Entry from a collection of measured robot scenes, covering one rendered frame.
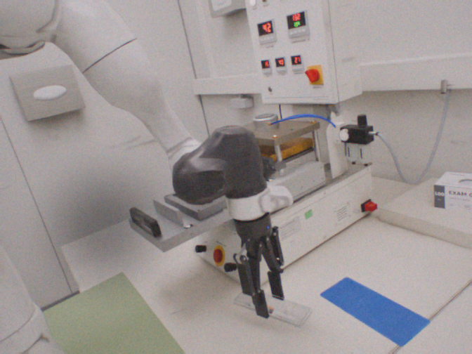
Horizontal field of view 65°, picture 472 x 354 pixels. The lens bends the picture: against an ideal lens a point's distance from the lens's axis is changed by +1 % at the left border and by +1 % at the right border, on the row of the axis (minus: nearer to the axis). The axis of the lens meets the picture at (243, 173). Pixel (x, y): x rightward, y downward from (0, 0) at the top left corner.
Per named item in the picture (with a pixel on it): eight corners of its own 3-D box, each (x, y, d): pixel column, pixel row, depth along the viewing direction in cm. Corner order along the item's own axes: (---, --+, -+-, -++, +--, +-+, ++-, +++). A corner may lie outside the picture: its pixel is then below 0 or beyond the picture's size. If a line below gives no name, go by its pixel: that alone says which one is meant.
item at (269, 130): (278, 138, 135) (272, 103, 131) (348, 146, 111) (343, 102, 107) (225, 159, 123) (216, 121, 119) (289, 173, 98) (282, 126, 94)
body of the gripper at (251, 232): (248, 202, 81) (256, 239, 84) (224, 220, 75) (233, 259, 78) (277, 206, 76) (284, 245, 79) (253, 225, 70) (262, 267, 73)
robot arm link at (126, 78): (135, 36, 57) (239, 190, 68) (141, 43, 75) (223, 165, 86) (75, 76, 57) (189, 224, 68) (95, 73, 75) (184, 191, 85)
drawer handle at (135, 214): (139, 218, 102) (135, 206, 100) (161, 234, 90) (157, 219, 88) (132, 222, 101) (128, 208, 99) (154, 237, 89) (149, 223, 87)
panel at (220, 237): (193, 252, 123) (201, 197, 121) (248, 287, 99) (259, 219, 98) (187, 252, 121) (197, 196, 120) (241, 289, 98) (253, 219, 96)
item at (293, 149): (270, 145, 129) (265, 118, 126) (318, 151, 112) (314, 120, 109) (231, 160, 120) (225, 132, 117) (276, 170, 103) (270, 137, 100)
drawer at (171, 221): (217, 192, 120) (212, 170, 117) (260, 207, 102) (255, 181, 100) (131, 230, 104) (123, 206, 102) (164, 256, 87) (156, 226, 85)
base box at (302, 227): (302, 193, 152) (296, 153, 147) (384, 214, 123) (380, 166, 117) (191, 251, 124) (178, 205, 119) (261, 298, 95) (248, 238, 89)
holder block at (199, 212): (212, 184, 117) (210, 176, 116) (250, 197, 101) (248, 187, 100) (165, 204, 108) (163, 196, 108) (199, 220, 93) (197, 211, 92)
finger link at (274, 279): (266, 272, 84) (268, 270, 84) (272, 297, 86) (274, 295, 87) (277, 275, 82) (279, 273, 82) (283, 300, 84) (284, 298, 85)
